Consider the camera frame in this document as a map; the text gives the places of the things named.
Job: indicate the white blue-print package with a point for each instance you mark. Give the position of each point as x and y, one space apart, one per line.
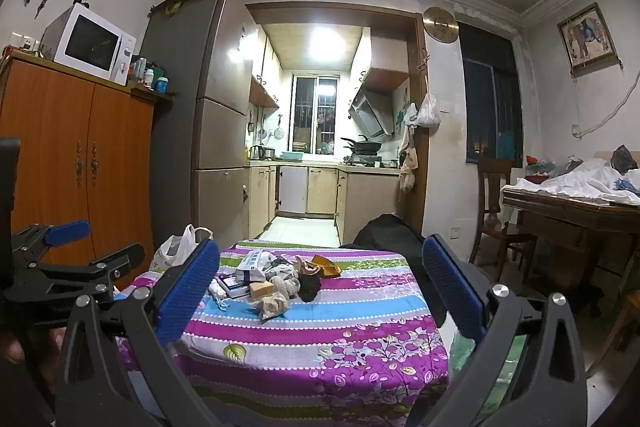
255 264

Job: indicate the striped floral tablecloth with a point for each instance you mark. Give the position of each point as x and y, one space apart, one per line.
325 332

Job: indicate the upper kitchen cabinet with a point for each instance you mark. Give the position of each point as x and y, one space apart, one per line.
385 57
265 72

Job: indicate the orange wooden cabinet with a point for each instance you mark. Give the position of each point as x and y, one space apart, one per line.
60 147

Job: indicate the kitchen window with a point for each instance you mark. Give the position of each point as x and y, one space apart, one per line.
305 107

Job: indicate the beige cloth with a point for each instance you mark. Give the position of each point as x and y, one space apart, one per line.
275 305

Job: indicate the orange gold packet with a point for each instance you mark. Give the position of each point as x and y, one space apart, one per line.
327 268

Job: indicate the dark barred window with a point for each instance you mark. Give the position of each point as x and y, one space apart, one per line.
490 107

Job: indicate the person's left hand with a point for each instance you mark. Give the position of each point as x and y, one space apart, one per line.
12 349

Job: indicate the black plastic bag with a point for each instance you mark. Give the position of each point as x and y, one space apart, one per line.
624 159

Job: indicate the white wall socket strip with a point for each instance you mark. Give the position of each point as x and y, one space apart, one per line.
25 41

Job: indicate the framed elephant picture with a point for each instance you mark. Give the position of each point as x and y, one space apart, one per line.
586 38

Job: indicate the black bag on floor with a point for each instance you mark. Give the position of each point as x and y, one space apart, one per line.
395 237

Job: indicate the white plastic bag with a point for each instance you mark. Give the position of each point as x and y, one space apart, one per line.
172 252

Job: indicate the white cloth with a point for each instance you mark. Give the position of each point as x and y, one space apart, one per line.
585 179

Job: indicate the white wall outlet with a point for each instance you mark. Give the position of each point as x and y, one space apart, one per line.
455 233

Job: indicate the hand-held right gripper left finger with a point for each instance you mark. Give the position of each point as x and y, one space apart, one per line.
190 292

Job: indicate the round gold wall clock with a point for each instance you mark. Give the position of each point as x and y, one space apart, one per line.
440 25

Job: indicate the gas stove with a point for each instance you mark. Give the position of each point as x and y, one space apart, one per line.
360 160

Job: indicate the teal basin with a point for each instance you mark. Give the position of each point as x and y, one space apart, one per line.
293 155

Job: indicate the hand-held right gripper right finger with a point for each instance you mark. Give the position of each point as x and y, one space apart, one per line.
452 287

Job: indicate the hanging clear plastic bag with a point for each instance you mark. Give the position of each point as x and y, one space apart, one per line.
428 114

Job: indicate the steel range hood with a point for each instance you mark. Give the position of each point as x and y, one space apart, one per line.
372 112

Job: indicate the trash bin with green liner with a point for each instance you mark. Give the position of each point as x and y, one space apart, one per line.
462 352

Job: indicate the blue lidded jar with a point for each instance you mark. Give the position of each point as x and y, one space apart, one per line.
161 84

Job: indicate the white wrapper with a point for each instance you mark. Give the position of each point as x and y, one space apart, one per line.
217 292

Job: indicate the dark blue box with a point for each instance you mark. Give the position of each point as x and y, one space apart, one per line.
232 284

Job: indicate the dark wooden chair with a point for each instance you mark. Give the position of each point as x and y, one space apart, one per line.
492 187

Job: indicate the hanging beige cloth bags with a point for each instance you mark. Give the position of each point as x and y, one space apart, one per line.
407 167

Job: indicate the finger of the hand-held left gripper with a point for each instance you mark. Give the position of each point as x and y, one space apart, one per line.
67 232
117 258

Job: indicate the white bottle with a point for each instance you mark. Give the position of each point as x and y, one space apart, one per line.
148 78

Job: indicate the steel kettle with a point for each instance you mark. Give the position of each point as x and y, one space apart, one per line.
256 153

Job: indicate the yellow sponge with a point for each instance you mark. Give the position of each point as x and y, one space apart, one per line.
261 289

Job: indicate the black wok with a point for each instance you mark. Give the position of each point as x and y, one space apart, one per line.
365 146

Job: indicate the white microwave oven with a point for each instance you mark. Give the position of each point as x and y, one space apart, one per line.
95 42

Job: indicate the dark wooden dining table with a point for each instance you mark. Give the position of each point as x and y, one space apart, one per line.
560 217

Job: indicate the blue cloth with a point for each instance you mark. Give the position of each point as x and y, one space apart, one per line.
627 185

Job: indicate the black cloth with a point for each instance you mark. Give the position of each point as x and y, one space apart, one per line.
310 289

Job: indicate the grey refrigerator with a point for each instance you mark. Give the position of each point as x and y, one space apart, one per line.
220 57

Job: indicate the orange white snack packet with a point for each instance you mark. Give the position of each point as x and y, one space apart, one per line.
301 265

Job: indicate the beige lower kitchen cabinets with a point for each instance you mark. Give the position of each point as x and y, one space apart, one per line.
320 189

